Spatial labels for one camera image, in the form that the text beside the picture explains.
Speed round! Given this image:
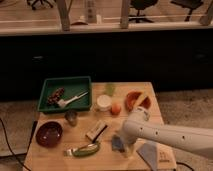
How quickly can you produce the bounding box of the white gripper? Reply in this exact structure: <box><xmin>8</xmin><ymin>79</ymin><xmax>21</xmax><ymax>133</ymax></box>
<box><xmin>116</xmin><ymin>130</ymin><xmax>136</xmax><ymax>158</ymax></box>

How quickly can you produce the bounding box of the blue sponge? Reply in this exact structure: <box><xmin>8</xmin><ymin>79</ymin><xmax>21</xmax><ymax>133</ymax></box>
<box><xmin>111</xmin><ymin>135</ymin><xmax>125</xmax><ymax>153</ymax></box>

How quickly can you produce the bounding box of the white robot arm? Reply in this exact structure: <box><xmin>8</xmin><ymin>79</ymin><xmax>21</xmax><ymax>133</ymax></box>
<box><xmin>118</xmin><ymin>107</ymin><xmax>213</xmax><ymax>159</ymax></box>

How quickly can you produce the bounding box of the orange bowl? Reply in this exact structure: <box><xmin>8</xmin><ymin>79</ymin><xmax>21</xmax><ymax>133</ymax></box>
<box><xmin>125</xmin><ymin>91</ymin><xmax>151</xmax><ymax>111</ymax></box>

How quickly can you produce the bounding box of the purple bowl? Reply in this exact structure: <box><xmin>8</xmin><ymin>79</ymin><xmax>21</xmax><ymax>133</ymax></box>
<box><xmin>36</xmin><ymin>121</ymin><xmax>63</xmax><ymax>148</ymax></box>

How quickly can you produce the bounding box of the grey folded cloth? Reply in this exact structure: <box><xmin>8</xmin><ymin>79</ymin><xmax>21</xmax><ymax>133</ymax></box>
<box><xmin>137</xmin><ymin>141</ymin><xmax>157</xmax><ymax>171</ymax></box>

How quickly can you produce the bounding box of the white and black eraser block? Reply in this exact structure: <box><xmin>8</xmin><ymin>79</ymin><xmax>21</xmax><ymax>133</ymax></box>
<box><xmin>86</xmin><ymin>120</ymin><xmax>107</xmax><ymax>141</ymax></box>

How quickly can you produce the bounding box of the orange fruit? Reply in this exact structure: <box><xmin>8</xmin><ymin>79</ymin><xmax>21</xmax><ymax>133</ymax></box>
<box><xmin>111</xmin><ymin>103</ymin><xmax>121</xmax><ymax>115</ymax></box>

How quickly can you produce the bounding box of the yellow banana piece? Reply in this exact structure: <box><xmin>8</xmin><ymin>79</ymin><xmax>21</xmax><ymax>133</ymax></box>
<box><xmin>133</xmin><ymin>93</ymin><xmax>148</xmax><ymax>109</ymax></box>

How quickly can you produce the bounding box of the white round container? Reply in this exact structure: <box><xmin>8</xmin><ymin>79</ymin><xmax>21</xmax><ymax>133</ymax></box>
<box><xmin>96</xmin><ymin>95</ymin><xmax>112</xmax><ymax>111</ymax></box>

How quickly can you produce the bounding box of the light green translucent item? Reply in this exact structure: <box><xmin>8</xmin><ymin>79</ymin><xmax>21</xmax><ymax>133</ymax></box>
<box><xmin>105</xmin><ymin>83</ymin><xmax>115</xmax><ymax>96</ymax></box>

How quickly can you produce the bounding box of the small metal cup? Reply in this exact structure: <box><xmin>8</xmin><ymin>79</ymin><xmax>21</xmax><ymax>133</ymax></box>
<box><xmin>65</xmin><ymin>110</ymin><xmax>77</xmax><ymax>126</ymax></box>

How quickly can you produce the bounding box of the white dish brush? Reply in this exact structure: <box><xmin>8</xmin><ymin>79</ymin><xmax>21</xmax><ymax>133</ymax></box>
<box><xmin>57</xmin><ymin>92</ymin><xmax>87</xmax><ymax>108</ymax></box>

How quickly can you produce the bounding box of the green plastic tray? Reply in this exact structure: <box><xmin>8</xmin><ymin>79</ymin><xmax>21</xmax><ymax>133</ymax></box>
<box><xmin>38</xmin><ymin>76</ymin><xmax>92</xmax><ymax>114</ymax></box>

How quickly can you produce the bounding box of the black office chair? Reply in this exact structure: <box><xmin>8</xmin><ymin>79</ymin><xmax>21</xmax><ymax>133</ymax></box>
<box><xmin>26</xmin><ymin>0</ymin><xmax>56</xmax><ymax>10</ymax></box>
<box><xmin>129</xmin><ymin>0</ymin><xmax>158</xmax><ymax>23</ymax></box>
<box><xmin>171</xmin><ymin>0</ymin><xmax>203</xmax><ymax>22</ymax></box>

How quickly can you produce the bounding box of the black office chair right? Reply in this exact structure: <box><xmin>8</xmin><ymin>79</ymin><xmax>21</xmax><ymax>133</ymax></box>
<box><xmin>171</xmin><ymin>0</ymin><xmax>203</xmax><ymax>22</ymax></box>

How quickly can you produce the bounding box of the black office chair left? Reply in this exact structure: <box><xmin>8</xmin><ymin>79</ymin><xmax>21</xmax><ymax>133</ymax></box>
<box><xmin>26</xmin><ymin>0</ymin><xmax>56</xmax><ymax>10</ymax></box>

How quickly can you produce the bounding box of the black cable right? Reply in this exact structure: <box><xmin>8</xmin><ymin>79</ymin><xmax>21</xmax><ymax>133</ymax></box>
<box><xmin>175</xmin><ymin>161</ymin><xmax>196</xmax><ymax>171</ymax></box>

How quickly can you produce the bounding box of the black cable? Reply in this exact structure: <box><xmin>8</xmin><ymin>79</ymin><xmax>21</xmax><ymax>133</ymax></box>
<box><xmin>0</xmin><ymin>117</ymin><xmax>32</xmax><ymax>171</ymax></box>
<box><xmin>175</xmin><ymin>161</ymin><xmax>196</xmax><ymax>171</ymax></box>

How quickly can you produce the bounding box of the black cable left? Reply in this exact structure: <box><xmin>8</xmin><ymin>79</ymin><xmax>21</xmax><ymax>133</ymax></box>
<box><xmin>0</xmin><ymin>117</ymin><xmax>32</xmax><ymax>171</ymax></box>

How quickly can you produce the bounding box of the wooden post middle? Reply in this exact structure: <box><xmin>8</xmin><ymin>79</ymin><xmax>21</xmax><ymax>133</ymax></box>
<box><xmin>120</xmin><ymin>0</ymin><xmax>130</xmax><ymax>29</ymax></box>

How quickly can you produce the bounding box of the wooden post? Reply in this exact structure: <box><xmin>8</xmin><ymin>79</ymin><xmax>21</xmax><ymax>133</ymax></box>
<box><xmin>56</xmin><ymin>0</ymin><xmax>70</xmax><ymax>31</ymax></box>
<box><xmin>120</xmin><ymin>0</ymin><xmax>130</xmax><ymax>29</ymax></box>

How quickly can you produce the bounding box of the wooden post left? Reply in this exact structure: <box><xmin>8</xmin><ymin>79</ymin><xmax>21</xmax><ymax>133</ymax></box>
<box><xmin>56</xmin><ymin>0</ymin><xmax>70</xmax><ymax>31</ymax></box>

